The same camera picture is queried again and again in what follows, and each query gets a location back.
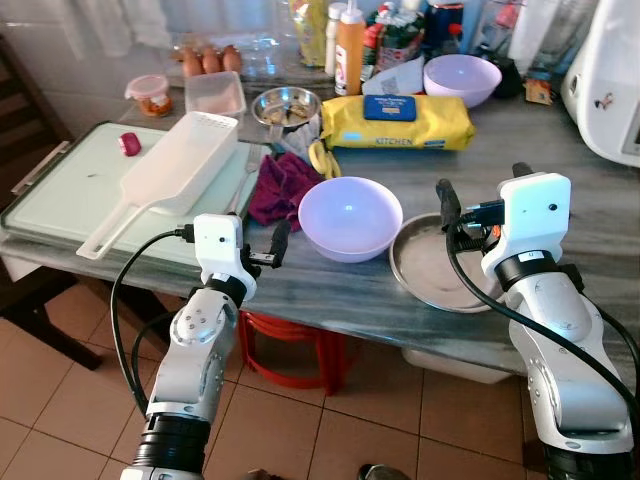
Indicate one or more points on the brown egg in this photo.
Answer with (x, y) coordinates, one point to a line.
(191, 64)
(211, 61)
(232, 58)

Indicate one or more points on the white kitchen appliance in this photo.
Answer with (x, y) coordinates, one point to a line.
(610, 80)

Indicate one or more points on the grey marble top table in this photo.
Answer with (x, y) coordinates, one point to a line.
(300, 290)

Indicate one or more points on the clear plastic box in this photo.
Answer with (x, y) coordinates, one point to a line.
(215, 95)

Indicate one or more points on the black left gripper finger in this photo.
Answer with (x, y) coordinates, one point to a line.
(280, 242)
(240, 226)

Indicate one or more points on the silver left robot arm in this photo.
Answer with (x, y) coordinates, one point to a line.
(195, 345)

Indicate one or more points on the pale green tray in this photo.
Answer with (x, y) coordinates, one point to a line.
(60, 190)

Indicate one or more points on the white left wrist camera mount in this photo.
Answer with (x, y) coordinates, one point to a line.
(215, 245)

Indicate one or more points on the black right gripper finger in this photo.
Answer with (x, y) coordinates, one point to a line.
(522, 171)
(448, 203)

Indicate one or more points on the steel bowl with food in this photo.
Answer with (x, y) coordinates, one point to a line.
(285, 108)

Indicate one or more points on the red plastic stool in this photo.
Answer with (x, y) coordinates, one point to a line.
(290, 328)

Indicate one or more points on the small orange box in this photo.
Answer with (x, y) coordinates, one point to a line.
(538, 92)

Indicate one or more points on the small pink object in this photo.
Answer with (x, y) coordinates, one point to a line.
(129, 144)

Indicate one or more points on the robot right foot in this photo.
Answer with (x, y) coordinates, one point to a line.
(384, 473)

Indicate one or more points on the orange sauce bottle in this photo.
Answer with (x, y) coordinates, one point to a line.
(350, 55)

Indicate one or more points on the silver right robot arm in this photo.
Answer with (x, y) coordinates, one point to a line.
(560, 350)

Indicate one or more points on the lilac plastic bowl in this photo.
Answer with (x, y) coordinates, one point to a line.
(350, 215)
(462, 80)

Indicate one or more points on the yellow kitchen wipes package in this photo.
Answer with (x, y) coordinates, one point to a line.
(400, 130)

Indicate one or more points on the yellow banana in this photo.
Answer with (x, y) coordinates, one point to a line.
(320, 160)

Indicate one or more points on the maroon cloth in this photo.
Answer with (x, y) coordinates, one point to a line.
(280, 190)

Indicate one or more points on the round steel plate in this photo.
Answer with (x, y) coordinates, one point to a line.
(430, 270)

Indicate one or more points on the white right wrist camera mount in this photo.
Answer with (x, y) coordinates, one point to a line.
(535, 215)

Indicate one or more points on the grey folded plastic bag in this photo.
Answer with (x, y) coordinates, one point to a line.
(400, 78)

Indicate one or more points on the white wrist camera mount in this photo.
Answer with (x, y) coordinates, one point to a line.
(215, 245)
(535, 215)

